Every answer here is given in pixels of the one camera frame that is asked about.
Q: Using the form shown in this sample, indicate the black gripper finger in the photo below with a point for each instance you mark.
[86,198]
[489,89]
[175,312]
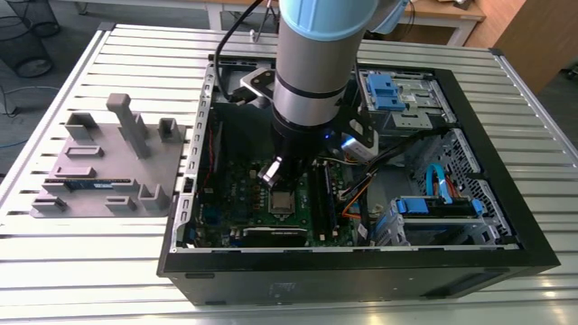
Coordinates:
[270,172]
[291,179]

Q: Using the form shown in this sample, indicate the silver CPU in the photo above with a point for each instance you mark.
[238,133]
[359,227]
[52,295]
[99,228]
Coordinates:
[282,200]

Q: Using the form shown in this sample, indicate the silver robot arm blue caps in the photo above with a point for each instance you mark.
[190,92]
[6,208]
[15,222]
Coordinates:
[311,67]

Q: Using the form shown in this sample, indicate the green motherboard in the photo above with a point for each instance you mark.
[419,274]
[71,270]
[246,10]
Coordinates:
[243,210]

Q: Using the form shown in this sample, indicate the black graphics card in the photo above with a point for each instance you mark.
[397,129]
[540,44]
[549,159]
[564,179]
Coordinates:
[273,237]

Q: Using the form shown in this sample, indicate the grey power supply unit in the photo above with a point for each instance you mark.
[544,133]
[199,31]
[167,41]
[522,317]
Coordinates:
[233,81]

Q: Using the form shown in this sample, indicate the empty light blue carrier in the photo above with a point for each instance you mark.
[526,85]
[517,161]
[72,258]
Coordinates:
[379,227]

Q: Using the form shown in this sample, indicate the blue plastic drive latch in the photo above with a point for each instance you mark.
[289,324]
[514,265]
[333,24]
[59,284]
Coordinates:
[381,83]
[393,103]

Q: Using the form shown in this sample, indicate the grey metal drive cage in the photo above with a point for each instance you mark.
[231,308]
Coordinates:
[415,120]

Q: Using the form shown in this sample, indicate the hard disk in blue carrier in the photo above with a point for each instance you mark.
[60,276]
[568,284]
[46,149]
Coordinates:
[413,206]

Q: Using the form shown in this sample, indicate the black PC case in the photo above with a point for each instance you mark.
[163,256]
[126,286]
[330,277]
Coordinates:
[361,271]

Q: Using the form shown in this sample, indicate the grey parts rack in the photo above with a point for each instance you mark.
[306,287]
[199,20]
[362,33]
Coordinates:
[112,172]

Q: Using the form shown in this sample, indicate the RAM stick with blue label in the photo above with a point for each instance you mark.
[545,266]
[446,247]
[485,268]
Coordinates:
[102,185]

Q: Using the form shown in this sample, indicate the perforated metal disk bay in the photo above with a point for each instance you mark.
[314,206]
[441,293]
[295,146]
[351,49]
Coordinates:
[490,230]

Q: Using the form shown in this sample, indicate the wooden cabinet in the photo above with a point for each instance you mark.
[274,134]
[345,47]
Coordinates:
[537,40]

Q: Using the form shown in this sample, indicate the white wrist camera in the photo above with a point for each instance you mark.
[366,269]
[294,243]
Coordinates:
[359,149]

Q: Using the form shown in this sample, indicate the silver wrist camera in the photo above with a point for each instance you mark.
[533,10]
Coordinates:
[258,84]

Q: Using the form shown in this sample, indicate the wooden desk white frame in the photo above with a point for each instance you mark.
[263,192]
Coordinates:
[451,15]

